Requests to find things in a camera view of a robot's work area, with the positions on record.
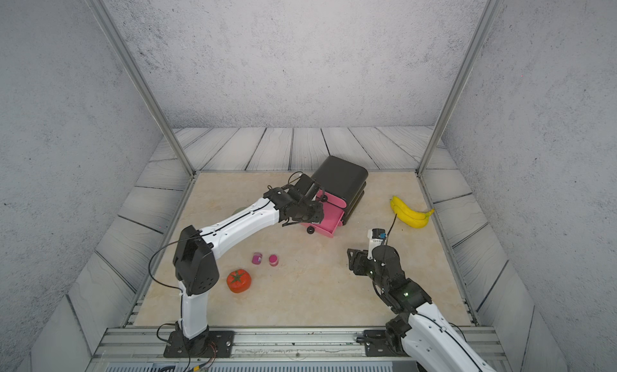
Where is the magenta paint can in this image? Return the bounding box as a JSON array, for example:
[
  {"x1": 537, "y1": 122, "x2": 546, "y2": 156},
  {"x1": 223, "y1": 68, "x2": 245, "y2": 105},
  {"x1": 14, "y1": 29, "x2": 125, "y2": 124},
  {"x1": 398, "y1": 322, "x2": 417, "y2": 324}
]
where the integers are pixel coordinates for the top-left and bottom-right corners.
[
  {"x1": 252, "y1": 252, "x2": 263, "y2": 265},
  {"x1": 268, "y1": 255, "x2": 279, "y2": 267}
]

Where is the light green bowl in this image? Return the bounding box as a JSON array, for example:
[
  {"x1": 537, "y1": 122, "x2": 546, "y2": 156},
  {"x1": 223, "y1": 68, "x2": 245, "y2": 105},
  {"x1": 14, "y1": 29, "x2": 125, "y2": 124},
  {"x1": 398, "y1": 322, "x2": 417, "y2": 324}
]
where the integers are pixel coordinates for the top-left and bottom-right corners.
[{"x1": 233, "y1": 207, "x2": 252, "y2": 216}]

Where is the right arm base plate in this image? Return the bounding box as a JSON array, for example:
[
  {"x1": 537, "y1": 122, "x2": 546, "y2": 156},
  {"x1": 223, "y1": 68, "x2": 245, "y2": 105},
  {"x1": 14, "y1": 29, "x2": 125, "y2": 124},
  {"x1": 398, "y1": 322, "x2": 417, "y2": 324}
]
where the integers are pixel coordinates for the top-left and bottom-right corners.
[{"x1": 356, "y1": 330, "x2": 398, "y2": 358}]

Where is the metal frame post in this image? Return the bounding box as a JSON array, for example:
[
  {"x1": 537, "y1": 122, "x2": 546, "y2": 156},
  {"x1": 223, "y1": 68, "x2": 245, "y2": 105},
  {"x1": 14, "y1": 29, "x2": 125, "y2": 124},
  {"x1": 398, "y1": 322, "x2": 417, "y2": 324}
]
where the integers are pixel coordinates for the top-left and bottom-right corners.
[
  {"x1": 85, "y1": 0, "x2": 196, "y2": 179},
  {"x1": 416, "y1": 0, "x2": 503, "y2": 178}
]

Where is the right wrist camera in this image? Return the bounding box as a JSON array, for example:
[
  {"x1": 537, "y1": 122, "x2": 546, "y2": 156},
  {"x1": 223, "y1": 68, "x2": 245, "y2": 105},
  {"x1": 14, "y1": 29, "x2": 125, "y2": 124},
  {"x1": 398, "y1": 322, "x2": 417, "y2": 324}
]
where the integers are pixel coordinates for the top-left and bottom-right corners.
[{"x1": 367, "y1": 228, "x2": 387, "y2": 260}]

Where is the left metal frame post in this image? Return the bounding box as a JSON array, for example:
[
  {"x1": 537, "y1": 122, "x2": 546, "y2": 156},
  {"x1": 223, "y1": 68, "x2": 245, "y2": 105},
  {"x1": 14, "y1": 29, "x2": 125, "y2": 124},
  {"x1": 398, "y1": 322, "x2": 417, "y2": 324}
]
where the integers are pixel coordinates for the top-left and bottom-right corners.
[{"x1": 85, "y1": 0, "x2": 196, "y2": 179}]

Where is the right metal frame post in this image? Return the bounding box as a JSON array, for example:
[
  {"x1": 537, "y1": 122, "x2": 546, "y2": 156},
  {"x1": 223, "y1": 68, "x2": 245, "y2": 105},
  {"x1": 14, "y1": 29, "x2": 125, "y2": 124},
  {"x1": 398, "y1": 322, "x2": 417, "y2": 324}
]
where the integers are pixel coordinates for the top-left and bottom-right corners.
[{"x1": 416, "y1": 0, "x2": 503, "y2": 178}]

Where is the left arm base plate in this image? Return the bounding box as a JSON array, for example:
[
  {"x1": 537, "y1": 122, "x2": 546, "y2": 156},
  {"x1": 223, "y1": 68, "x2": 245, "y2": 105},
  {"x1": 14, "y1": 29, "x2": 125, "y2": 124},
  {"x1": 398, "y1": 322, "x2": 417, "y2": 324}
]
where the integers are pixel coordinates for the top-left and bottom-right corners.
[{"x1": 163, "y1": 330, "x2": 236, "y2": 359}]

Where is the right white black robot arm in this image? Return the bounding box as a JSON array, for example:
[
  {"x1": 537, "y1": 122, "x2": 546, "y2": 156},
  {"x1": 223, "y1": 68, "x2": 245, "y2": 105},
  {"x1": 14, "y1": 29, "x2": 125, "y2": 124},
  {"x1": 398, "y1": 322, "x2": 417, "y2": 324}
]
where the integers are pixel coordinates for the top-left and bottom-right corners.
[{"x1": 347, "y1": 245, "x2": 494, "y2": 371}]

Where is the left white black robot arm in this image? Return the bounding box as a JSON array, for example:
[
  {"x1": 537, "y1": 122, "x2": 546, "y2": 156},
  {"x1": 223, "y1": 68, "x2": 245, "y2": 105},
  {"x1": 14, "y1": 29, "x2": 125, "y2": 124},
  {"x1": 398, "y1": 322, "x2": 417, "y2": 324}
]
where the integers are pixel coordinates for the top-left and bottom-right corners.
[{"x1": 173, "y1": 174, "x2": 325, "y2": 341}]

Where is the pink bottom drawer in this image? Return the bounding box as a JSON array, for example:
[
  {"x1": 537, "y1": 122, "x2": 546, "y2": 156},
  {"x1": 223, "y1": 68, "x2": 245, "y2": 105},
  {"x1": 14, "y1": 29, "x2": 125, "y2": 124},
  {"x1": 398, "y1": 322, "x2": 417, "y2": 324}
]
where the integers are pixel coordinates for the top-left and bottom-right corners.
[{"x1": 303, "y1": 203, "x2": 344, "y2": 238}]

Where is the yellow banana bunch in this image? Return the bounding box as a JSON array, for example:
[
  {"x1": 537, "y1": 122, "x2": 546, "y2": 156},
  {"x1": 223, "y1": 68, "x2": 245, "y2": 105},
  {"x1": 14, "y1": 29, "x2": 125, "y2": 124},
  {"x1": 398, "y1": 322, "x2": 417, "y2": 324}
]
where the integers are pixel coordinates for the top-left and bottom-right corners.
[{"x1": 390, "y1": 196, "x2": 435, "y2": 229}]

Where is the red tomato toy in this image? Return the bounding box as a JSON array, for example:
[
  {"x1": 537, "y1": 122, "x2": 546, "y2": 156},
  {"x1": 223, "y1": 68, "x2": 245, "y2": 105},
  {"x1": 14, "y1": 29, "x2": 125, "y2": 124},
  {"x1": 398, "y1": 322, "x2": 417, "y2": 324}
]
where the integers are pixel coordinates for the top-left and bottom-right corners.
[{"x1": 227, "y1": 269, "x2": 252, "y2": 293}]

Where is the front aluminium rail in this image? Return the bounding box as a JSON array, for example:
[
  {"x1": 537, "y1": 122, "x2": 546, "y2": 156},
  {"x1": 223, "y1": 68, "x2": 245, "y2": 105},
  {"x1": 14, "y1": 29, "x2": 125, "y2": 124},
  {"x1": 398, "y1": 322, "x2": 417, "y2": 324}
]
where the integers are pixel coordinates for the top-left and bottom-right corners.
[{"x1": 85, "y1": 326, "x2": 512, "y2": 372}]

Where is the black drawer cabinet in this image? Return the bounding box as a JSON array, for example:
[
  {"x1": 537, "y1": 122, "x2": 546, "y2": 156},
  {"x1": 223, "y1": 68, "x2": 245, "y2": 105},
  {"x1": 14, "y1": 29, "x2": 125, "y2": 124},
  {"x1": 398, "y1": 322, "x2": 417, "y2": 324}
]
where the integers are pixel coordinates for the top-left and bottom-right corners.
[{"x1": 311, "y1": 156, "x2": 369, "y2": 226}]

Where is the magenta paint can upright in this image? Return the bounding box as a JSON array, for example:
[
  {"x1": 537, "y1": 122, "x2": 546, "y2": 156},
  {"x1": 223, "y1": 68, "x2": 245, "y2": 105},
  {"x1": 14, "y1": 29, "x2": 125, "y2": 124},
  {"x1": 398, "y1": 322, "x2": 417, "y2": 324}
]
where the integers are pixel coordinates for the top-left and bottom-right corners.
[{"x1": 268, "y1": 255, "x2": 279, "y2": 267}]

